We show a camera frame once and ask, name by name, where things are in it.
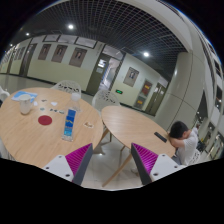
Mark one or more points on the red poster on door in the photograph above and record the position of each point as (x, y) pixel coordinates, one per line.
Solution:
(146, 88)

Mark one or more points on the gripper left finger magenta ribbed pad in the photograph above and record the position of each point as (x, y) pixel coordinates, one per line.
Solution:
(71, 167)

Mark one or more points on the white plastic cup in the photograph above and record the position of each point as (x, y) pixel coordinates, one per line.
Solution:
(25, 105)

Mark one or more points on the white lattice chair middle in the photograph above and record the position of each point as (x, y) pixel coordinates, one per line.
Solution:
(104, 98)

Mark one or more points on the dark red round coaster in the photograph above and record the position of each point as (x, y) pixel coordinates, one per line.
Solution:
(45, 120)

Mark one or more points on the white lattice chair left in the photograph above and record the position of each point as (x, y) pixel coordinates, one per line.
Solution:
(68, 86)

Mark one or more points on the clear water bottle blue label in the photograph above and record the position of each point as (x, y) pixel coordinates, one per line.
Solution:
(71, 113)

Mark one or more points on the black phone on table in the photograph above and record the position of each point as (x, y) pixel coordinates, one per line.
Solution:
(160, 137)

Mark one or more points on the framed portrait on wall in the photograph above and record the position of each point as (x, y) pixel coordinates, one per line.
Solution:
(59, 53)
(44, 52)
(77, 57)

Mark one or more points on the round wooden table left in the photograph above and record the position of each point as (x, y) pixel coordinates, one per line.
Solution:
(30, 142)

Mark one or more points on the person in white shirt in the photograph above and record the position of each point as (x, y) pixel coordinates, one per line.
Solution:
(185, 141)

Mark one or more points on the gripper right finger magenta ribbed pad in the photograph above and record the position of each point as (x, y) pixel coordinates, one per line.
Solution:
(152, 167)

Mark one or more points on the framed portrait right wall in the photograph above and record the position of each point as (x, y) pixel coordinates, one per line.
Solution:
(131, 77)

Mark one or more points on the round wooden table right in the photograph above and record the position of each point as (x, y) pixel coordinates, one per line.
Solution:
(129, 126)

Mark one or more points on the green exit sign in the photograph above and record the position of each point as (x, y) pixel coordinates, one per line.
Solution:
(119, 91)

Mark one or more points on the round wooden table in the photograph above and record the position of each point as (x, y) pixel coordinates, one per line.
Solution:
(30, 142)
(129, 126)

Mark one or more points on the white lattice chair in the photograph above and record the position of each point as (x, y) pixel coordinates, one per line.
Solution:
(68, 86)
(104, 98)

